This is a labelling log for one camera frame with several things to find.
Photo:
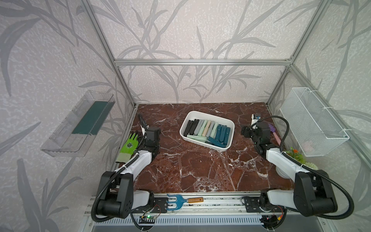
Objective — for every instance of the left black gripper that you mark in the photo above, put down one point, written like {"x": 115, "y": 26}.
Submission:
{"x": 141, "y": 142}

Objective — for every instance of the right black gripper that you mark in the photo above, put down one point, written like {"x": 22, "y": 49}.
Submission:
{"x": 247, "y": 130}

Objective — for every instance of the white rectangular storage box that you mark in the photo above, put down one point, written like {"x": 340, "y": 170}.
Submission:
{"x": 199, "y": 115}

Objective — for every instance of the mint pruning pliers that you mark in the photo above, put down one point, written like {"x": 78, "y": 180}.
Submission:
{"x": 202, "y": 139}
{"x": 214, "y": 130}

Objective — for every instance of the grey pruning pliers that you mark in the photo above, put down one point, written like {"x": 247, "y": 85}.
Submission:
{"x": 210, "y": 128}

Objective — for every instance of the grey-blue pruning pliers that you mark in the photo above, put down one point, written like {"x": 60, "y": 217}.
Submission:
{"x": 198, "y": 127}

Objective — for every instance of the mint pruning pliers diagonal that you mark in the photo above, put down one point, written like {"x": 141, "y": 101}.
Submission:
{"x": 200, "y": 133}

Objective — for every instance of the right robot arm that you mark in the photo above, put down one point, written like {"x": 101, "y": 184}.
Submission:
{"x": 313, "y": 193}

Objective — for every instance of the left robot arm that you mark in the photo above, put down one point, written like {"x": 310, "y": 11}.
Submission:
{"x": 116, "y": 197}

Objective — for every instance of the purple pink silicone spatula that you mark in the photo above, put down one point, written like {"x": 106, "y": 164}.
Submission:
{"x": 273, "y": 131}

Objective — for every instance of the green gardening glove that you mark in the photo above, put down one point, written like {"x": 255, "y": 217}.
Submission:
{"x": 128, "y": 148}

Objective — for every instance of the potted artificial flower plant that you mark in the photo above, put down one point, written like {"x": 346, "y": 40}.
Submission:
{"x": 298, "y": 158}

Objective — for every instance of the blue garden hand fork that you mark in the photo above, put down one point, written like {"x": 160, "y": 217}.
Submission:
{"x": 180, "y": 201}

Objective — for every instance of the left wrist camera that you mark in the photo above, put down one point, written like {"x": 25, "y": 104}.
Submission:
{"x": 143, "y": 124}

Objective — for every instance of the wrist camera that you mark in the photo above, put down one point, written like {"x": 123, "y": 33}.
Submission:
{"x": 255, "y": 118}
{"x": 143, "y": 124}

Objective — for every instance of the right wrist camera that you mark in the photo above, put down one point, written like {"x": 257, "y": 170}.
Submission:
{"x": 255, "y": 118}

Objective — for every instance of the white wire mesh basket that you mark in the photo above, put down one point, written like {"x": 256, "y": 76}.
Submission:
{"x": 312, "y": 124}

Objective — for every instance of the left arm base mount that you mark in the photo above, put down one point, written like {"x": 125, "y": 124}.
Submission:
{"x": 158, "y": 206}

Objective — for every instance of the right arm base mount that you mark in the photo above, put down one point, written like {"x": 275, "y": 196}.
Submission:
{"x": 255, "y": 204}

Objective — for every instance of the clear plastic wall shelf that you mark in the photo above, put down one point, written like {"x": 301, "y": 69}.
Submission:
{"x": 77, "y": 132}

